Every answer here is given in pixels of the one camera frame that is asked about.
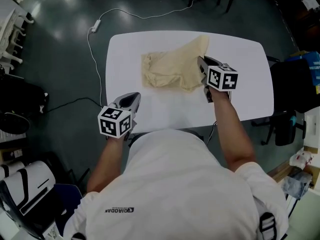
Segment stack of white chairs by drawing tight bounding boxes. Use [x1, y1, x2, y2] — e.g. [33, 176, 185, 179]
[0, 8, 35, 70]

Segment person's white shirt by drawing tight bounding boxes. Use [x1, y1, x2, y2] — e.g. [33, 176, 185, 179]
[62, 128, 290, 240]

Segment wooden shelf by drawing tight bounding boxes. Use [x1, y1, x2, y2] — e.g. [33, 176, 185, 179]
[266, 158, 320, 185]

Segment black white shoulder strap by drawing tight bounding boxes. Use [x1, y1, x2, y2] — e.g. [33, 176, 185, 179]
[259, 212, 278, 240]

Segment person's right forearm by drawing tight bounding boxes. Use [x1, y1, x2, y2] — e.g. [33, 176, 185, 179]
[210, 88, 256, 173]

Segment blue box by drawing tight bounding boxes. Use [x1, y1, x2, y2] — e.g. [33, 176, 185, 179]
[284, 50, 320, 94]

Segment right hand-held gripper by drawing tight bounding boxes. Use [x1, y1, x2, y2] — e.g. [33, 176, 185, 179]
[197, 55, 239, 104]

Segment white black machine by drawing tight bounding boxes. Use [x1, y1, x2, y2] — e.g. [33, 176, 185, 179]
[0, 160, 57, 236]

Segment black cable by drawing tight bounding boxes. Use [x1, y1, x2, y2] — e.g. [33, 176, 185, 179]
[45, 97, 104, 114]

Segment white power adapter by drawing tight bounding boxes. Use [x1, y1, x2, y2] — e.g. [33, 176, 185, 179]
[90, 19, 102, 33]

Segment black bag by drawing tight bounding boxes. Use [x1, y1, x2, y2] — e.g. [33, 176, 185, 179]
[0, 73, 50, 115]

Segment beige pants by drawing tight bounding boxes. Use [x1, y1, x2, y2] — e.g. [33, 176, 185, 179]
[141, 35, 210, 93]

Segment black office chair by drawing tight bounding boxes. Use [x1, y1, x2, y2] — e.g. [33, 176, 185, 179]
[250, 55, 314, 147]

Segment person's left forearm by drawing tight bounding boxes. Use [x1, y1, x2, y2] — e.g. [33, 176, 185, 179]
[86, 133, 131, 194]

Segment white power cable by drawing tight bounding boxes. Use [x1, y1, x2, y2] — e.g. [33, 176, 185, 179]
[86, 0, 196, 108]

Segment black round fan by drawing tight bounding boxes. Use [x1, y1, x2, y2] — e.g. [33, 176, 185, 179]
[0, 112, 31, 135]

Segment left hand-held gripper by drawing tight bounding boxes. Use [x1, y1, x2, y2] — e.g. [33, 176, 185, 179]
[97, 91, 141, 138]

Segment dark blue chair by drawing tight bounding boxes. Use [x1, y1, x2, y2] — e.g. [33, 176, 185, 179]
[53, 183, 84, 233]

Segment white plastic bag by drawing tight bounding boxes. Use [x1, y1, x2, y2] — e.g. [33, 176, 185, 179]
[289, 150, 315, 170]

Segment white cabinet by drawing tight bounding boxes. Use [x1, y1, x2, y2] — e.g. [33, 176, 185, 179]
[303, 105, 320, 150]

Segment grey plastic bag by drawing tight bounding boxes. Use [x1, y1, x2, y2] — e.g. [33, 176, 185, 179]
[281, 170, 314, 200]

